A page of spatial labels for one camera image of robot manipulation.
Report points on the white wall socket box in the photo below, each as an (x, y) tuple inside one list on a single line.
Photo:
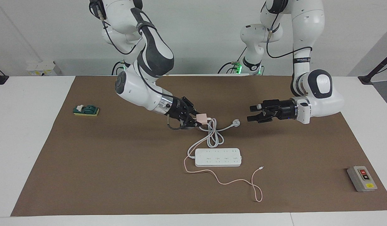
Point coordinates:
[(42, 68)]

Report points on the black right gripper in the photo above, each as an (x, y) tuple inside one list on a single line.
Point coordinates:
[(179, 110)]

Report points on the green knife switch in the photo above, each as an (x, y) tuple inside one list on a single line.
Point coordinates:
[(86, 110)]

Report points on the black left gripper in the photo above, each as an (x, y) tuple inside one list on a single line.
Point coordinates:
[(286, 110)]

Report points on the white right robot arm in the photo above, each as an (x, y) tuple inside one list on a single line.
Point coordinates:
[(152, 53)]

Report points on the white power strip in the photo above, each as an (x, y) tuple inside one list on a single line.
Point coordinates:
[(218, 158)]

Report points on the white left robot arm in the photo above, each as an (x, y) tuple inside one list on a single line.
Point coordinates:
[(306, 25)]

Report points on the brown table mat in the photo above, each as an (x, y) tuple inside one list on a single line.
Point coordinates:
[(118, 188)]

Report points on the grey push-button switch box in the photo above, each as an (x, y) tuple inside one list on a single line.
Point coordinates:
[(363, 179)]

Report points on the pink charger adapter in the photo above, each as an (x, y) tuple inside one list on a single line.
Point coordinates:
[(202, 118)]

